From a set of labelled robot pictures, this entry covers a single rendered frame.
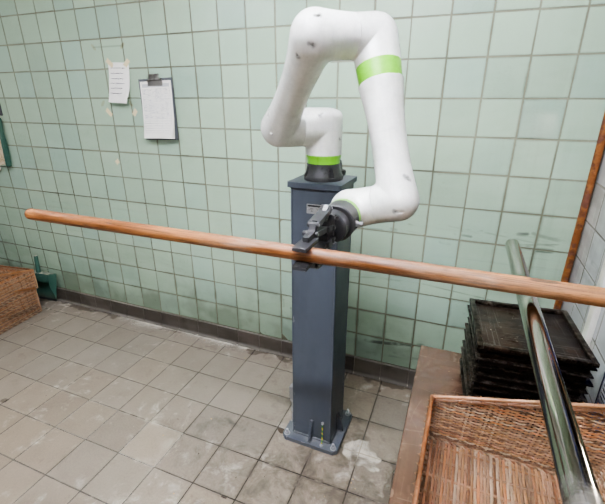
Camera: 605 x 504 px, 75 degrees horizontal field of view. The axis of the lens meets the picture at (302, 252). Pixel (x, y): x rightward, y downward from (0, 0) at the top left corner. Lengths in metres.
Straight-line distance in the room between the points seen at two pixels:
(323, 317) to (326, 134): 0.70
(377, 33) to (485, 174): 0.97
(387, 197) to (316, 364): 0.94
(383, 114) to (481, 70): 0.87
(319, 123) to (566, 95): 0.97
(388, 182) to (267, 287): 1.47
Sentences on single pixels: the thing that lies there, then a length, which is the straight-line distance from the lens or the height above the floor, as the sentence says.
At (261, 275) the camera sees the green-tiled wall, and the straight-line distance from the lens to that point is 2.34.
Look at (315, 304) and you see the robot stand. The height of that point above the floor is 0.72.
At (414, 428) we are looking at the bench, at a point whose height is 0.58.
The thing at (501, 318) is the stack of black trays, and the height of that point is 0.85.
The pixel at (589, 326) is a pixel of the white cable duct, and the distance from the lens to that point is 1.69.
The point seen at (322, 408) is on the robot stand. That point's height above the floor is 0.21.
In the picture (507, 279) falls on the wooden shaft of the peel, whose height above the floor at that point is 1.21.
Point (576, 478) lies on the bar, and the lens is 0.46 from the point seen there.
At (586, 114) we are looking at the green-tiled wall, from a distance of 1.92.
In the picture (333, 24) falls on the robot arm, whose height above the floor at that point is 1.64.
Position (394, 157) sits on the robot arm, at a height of 1.34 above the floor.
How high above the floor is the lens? 1.48
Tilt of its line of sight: 21 degrees down
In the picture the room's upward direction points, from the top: straight up
